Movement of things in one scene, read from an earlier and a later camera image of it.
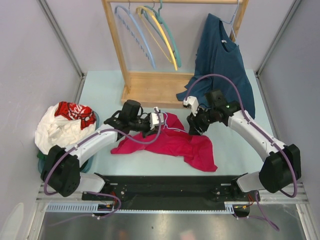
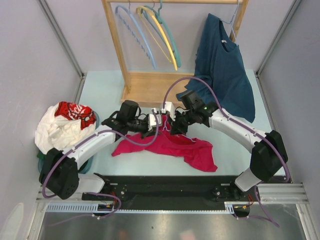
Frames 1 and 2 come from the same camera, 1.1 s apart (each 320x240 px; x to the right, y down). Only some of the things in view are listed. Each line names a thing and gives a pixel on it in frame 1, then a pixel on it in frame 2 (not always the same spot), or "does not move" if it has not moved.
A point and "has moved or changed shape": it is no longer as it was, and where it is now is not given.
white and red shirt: x=63 y=124 does not move
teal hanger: x=162 y=21 does not move
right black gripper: x=194 y=123 → x=176 y=127
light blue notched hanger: x=139 y=33 does not move
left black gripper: x=149 y=132 does not move
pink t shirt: x=173 y=139 has moved or changed shape
